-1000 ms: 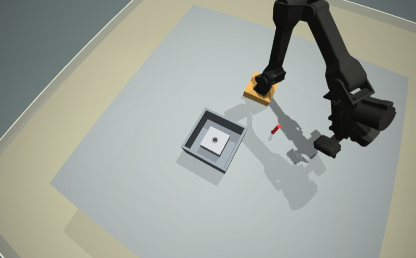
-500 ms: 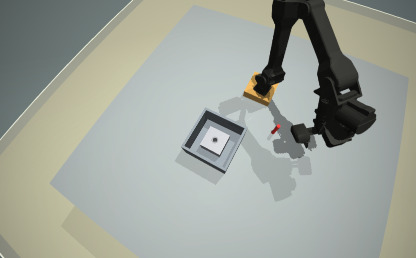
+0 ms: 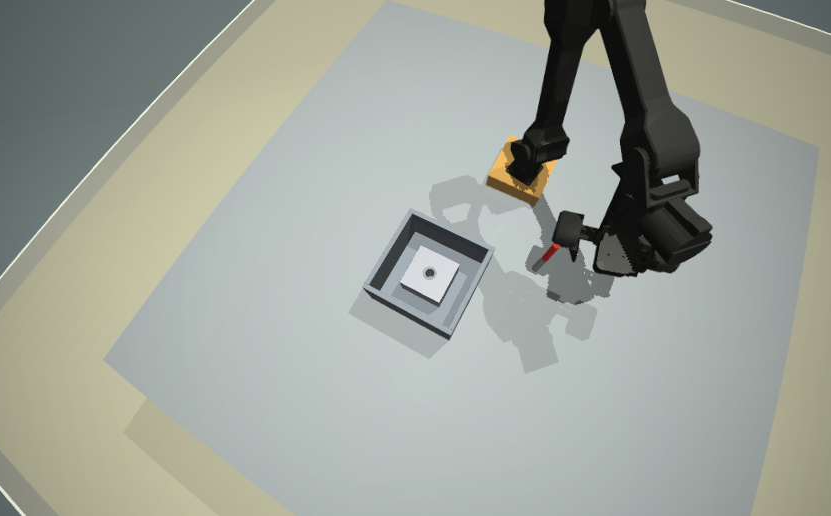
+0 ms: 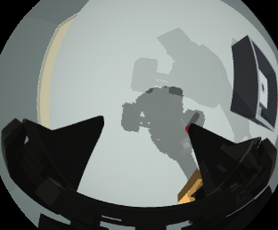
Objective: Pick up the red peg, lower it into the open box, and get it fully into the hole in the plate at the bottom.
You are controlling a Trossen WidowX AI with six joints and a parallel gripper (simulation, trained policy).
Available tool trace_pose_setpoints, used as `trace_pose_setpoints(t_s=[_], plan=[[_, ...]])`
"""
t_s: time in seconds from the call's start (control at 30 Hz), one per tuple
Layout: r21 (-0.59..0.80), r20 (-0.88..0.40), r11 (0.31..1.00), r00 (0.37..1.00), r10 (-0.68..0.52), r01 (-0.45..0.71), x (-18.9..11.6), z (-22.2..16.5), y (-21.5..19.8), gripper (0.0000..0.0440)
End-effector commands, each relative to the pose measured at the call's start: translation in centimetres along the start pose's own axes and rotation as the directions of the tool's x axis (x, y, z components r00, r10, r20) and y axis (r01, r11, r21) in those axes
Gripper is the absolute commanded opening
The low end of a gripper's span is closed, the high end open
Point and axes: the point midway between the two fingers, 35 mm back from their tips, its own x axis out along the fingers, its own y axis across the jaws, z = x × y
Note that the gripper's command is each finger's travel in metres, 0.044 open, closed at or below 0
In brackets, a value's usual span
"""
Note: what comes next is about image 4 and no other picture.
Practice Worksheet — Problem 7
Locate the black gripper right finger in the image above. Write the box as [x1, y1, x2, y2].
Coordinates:
[188, 123, 261, 197]

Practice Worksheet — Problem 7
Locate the white square plate with hole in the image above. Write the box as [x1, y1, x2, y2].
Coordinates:
[259, 70, 268, 108]

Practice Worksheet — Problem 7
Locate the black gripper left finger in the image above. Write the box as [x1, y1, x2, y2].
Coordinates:
[22, 115, 104, 191]

